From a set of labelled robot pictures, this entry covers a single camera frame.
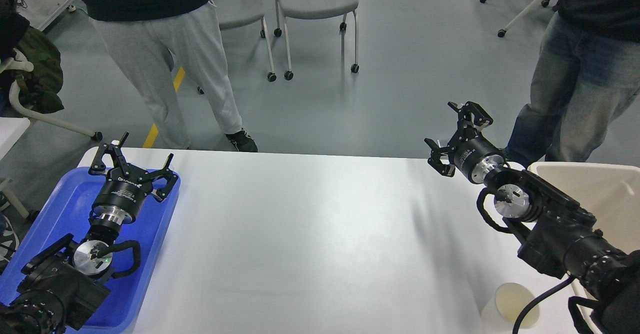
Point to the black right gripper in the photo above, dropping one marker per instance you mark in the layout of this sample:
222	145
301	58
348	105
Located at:
467	150

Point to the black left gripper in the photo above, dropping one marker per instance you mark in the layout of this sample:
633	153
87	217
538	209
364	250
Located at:
121	197

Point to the white paper cup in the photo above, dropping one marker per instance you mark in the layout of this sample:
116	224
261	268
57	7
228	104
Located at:
503	308

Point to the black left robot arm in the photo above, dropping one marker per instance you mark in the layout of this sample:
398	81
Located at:
86	263

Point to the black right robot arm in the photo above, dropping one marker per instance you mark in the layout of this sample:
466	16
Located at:
556	234

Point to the blue plastic tray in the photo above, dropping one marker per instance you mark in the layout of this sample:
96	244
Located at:
67	211

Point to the green jacket on chair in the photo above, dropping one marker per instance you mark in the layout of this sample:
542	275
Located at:
40	87

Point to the white side table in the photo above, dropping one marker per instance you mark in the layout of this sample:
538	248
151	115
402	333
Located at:
11	130

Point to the person in blue jeans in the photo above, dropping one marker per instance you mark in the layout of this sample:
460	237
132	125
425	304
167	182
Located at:
586	76

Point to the person in grey sweatpants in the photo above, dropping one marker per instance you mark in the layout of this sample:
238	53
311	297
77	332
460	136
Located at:
140	35

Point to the beige plastic bin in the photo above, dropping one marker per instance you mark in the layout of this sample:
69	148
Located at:
610	192

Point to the grey chair right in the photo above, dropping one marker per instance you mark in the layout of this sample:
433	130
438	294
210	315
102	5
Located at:
315	10

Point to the grey chair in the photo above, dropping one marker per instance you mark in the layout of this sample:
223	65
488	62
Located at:
315	10
233	14

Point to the grey chair left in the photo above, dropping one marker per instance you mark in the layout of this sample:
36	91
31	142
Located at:
233	14

